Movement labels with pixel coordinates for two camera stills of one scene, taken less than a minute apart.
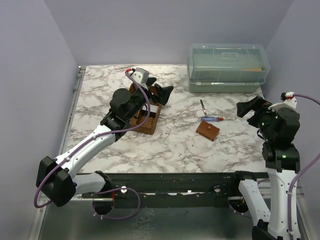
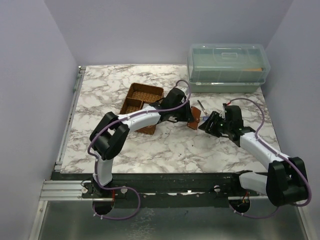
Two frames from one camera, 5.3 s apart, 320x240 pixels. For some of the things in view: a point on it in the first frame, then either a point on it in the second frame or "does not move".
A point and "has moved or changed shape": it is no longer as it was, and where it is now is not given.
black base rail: (173, 190) does not move
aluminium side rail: (72, 111) does not move
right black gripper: (258, 103) to (214, 118)
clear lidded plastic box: (227, 67) does not move
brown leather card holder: (208, 130) has moved or changed shape
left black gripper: (163, 93) to (187, 116)
